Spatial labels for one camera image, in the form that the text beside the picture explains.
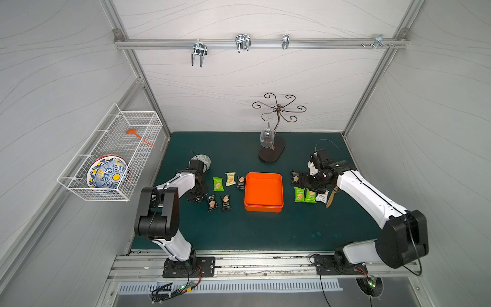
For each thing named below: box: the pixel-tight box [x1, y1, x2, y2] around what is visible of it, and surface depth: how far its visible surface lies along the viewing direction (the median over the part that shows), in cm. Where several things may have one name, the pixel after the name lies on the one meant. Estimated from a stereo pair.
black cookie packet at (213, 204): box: [207, 194, 219, 212], surface depth 92 cm
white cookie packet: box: [315, 189, 330, 205], surface depth 95 cm
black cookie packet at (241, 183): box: [235, 176, 245, 190], surface depth 97 cm
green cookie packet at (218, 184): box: [212, 177, 225, 192], surface depth 98 cm
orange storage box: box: [244, 172, 284, 213], surface depth 96 cm
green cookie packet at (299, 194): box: [294, 186, 305, 203], surface depth 95 cm
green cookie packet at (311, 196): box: [304, 188, 317, 204], surface depth 93 cm
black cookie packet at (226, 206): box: [219, 195, 233, 212], surface depth 92 cm
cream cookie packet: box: [225, 172, 237, 187], surface depth 100 cm
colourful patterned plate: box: [86, 154, 131, 189], surface depth 62 cm
